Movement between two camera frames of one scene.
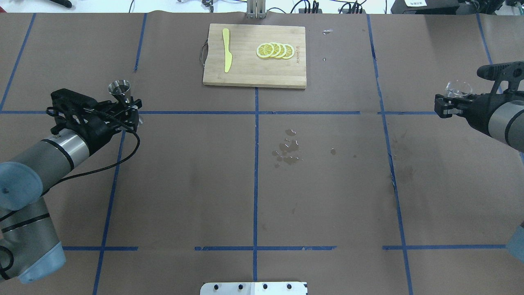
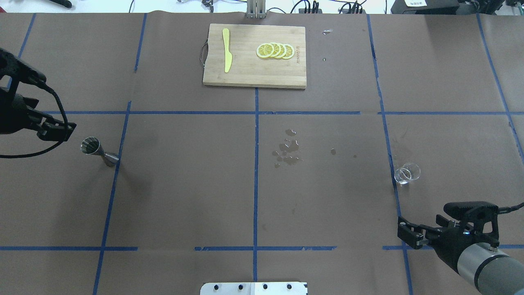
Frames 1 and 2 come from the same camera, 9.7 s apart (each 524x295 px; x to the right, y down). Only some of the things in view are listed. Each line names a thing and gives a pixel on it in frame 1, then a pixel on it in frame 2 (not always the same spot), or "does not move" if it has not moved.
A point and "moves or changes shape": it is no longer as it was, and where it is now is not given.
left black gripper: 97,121 to 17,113
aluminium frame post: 256,9 does not move
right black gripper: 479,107 to 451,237
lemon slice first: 265,50 does not move
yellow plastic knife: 228,56 does not move
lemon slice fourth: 290,52 does not move
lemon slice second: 277,49 does not move
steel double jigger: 120,89 moves or changes shape
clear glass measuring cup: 457,89 to 406,172
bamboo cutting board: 247,68 does not move
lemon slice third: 283,51 does not move
